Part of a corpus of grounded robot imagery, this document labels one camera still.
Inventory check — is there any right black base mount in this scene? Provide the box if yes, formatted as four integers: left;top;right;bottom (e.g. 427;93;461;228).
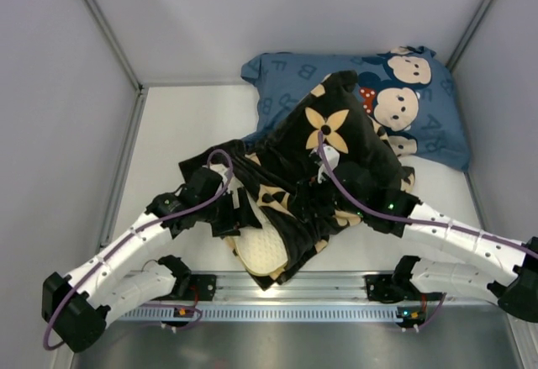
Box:
364;274;404;304

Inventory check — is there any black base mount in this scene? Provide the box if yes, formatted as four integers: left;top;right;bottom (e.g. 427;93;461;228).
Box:
364;274;404;304
183;274;217;302

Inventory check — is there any perforated cable duct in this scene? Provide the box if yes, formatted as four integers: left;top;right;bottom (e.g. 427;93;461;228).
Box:
119;304;422;323

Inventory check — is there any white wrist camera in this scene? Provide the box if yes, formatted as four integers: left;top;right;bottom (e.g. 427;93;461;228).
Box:
310;144;340;184
209;164;233;186

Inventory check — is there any left aluminium frame post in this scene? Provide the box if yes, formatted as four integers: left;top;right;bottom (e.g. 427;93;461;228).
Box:
82;0;144;92

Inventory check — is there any right aluminium frame post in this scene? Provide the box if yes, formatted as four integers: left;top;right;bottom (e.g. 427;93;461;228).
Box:
446;0;496;72

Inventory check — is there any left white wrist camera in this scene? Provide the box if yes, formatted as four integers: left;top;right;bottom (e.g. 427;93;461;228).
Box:
209;164;233;186

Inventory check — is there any blue cartoon print pillow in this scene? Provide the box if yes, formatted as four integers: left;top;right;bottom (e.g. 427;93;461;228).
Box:
240;46;471;171

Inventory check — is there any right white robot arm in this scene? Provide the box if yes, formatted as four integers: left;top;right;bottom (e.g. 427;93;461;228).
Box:
329;163;537;323

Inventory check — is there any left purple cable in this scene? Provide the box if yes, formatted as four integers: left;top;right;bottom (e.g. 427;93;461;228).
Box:
43;149;235;351

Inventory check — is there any aluminium frame post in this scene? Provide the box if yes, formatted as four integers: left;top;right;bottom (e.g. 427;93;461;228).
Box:
446;0;496;72
82;0;144;92

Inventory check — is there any white pillow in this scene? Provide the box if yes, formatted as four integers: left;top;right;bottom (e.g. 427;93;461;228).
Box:
224;195;288;278

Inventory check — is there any black floral plush pillowcase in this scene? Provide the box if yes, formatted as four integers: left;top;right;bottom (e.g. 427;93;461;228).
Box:
179;71;415;290

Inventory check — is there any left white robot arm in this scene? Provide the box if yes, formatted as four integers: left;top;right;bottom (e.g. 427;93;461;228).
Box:
41;165;234;352

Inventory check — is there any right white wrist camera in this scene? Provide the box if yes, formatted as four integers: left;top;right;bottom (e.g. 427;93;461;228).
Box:
310;144;340;184

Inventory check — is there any aluminium mounting rail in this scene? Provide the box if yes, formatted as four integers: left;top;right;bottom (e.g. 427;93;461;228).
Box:
125;268;525;306

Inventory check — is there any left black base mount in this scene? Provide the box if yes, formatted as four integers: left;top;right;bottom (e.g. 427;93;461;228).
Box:
183;274;217;302

